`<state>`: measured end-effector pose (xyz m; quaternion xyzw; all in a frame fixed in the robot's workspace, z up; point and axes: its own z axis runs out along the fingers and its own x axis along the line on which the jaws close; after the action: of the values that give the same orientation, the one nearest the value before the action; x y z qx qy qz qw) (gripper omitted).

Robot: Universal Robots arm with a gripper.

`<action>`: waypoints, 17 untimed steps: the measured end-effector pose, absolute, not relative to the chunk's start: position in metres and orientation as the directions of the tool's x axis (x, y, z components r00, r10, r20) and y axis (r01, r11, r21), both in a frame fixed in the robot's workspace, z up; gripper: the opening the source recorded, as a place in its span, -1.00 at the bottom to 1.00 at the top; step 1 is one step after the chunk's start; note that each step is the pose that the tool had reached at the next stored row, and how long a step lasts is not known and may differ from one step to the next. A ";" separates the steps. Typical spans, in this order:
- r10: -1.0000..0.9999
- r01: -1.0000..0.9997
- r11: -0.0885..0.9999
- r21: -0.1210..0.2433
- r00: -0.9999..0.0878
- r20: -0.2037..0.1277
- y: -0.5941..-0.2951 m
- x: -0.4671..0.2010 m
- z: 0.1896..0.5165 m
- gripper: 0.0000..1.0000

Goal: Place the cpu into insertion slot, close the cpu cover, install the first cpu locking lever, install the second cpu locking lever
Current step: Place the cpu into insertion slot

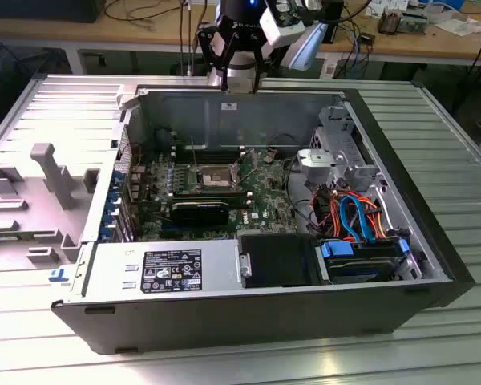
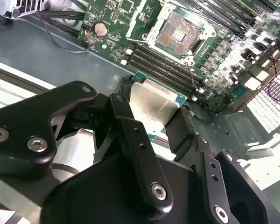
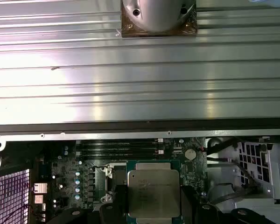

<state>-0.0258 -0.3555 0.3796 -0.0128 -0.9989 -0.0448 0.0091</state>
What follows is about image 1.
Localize tall black box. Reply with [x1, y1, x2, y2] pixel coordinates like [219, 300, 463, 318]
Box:
[322, 0, 345, 44]

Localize black desktop computer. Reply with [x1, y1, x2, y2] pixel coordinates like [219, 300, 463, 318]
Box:
[0, 0, 105, 23]

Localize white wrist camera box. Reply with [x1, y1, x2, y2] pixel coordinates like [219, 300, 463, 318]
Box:
[259, 0, 306, 48]

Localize hard disk in blue carrier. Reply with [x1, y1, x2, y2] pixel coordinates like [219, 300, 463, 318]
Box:
[314, 236, 412, 285]

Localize black drive bay cover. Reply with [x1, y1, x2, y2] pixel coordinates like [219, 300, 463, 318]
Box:
[239, 233, 322, 290]

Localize silver power supply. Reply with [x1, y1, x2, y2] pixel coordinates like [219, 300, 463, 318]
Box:
[82, 239, 242, 298]

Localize black graphics card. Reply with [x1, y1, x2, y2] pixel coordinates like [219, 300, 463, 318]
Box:
[170, 199, 230, 226]

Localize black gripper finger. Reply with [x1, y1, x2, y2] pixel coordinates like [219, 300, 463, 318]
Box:
[251, 35, 269, 95]
[195, 22, 242, 94]

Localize black open PC case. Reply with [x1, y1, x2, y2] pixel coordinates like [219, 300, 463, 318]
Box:
[50, 82, 477, 356]

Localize white case latch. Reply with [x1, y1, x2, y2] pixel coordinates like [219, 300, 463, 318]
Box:
[115, 83, 142, 112]

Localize orange wire bundle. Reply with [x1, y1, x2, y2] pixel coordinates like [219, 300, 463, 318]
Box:
[313, 188, 390, 241]

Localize CPU socket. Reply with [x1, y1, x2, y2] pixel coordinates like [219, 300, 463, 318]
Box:
[192, 162, 241, 192]

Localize green circuit device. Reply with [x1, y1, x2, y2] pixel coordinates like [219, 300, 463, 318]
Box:
[398, 11, 430, 35]

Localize wooden desk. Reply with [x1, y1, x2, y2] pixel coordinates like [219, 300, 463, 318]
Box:
[0, 0, 481, 67]

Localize brown transformer coil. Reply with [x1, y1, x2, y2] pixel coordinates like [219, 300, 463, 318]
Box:
[377, 8, 404, 36]

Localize white papers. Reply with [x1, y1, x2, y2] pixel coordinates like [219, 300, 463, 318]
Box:
[432, 10, 481, 38]

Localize grey parts rack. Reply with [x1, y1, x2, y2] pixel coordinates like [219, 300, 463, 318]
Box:
[0, 142, 102, 274]

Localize green motherboard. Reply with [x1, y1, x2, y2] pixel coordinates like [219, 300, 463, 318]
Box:
[128, 144, 304, 242]

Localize silver metal drive cage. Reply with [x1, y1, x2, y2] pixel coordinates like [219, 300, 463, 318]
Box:
[310, 104, 388, 193]

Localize blue flat wire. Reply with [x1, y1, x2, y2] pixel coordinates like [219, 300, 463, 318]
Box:
[338, 193, 382, 245]

